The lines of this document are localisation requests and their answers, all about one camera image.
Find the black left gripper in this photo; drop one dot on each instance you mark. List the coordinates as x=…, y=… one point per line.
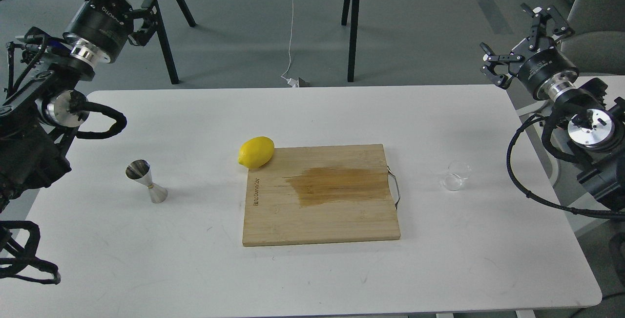
x=103, y=24

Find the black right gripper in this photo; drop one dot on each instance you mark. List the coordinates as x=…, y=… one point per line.
x=548, y=29

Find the small clear glass cup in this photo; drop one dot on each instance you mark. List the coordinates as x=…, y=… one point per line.
x=455, y=176

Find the steel double jigger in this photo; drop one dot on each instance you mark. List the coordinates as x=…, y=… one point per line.
x=140, y=171

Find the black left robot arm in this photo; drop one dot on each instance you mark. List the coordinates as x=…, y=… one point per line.
x=43, y=112

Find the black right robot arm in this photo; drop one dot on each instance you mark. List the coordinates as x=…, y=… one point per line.
x=580, y=129

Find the grey office chair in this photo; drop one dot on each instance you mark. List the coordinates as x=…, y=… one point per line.
x=598, y=44

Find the yellow lemon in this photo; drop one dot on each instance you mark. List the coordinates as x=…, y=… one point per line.
x=256, y=152

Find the bamboo cutting board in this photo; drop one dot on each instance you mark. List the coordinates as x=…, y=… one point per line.
x=320, y=195

